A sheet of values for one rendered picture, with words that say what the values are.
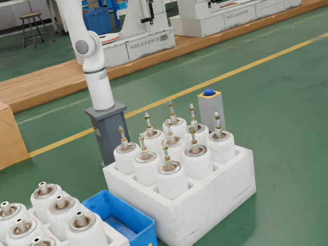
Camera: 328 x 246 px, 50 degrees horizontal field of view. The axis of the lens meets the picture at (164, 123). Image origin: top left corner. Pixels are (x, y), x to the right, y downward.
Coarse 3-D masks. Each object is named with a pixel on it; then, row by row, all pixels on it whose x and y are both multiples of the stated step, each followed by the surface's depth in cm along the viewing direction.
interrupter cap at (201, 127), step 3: (198, 123) 133; (186, 126) 133; (189, 126) 132; (198, 126) 132; (201, 126) 131; (204, 126) 130; (186, 129) 131; (189, 129) 130; (198, 129) 130; (201, 129) 129; (204, 129) 129; (198, 132) 127
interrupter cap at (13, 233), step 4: (24, 220) 98; (28, 220) 97; (32, 220) 97; (28, 224) 96; (32, 224) 95; (36, 224) 95; (12, 228) 95; (16, 228) 95; (28, 228) 94; (32, 228) 94; (8, 232) 94; (12, 232) 94; (16, 232) 94; (20, 232) 93; (24, 232) 93; (28, 232) 92; (12, 236) 92; (16, 236) 92; (20, 236) 91; (24, 236) 92
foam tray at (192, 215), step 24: (216, 168) 119; (240, 168) 121; (120, 192) 127; (144, 192) 112; (192, 192) 108; (216, 192) 115; (240, 192) 124; (168, 216) 106; (192, 216) 109; (216, 216) 118; (168, 240) 112; (192, 240) 112
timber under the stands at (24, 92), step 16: (304, 0) 441; (320, 0) 422; (272, 16) 388; (288, 16) 400; (224, 32) 358; (240, 32) 367; (176, 48) 331; (192, 48) 340; (64, 64) 356; (80, 64) 343; (128, 64) 309; (144, 64) 316; (16, 80) 332; (32, 80) 321; (48, 80) 310; (64, 80) 299; (80, 80) 290; (0, 96) 290; (16, 96) 280; (32, 96) 273; (48, 96) 278; (16, 112) 268
